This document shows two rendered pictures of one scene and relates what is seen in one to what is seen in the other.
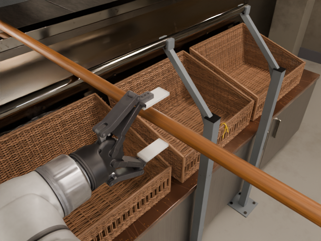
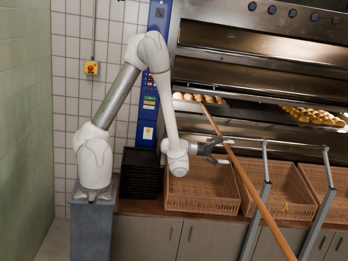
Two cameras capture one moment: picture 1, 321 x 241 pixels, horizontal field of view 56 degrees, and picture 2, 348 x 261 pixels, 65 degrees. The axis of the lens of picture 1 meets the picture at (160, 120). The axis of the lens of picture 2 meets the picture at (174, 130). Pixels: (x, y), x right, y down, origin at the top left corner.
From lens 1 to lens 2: 113 cm
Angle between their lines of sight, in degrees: 37
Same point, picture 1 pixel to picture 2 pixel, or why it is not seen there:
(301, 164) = not seen: outside the picture
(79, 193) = (193, 149)
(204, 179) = (255, 217)
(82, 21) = (237, 121)
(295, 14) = not seen: outside the picture
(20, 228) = not seen: hidden behind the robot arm
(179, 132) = (231, 155)
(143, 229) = (212, 218)
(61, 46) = (223, 128)
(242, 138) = (299, 223)
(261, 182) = (240, 171)
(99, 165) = (202, 147)
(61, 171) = (192, 142)
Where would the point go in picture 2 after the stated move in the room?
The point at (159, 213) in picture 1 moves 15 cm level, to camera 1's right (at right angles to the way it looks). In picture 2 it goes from (223, 219) to (242, 230)
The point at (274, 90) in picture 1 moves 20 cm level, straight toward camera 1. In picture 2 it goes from (326, 200) to (306, 204)
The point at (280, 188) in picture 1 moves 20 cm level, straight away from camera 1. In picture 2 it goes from (243, 174) to (276, 173)
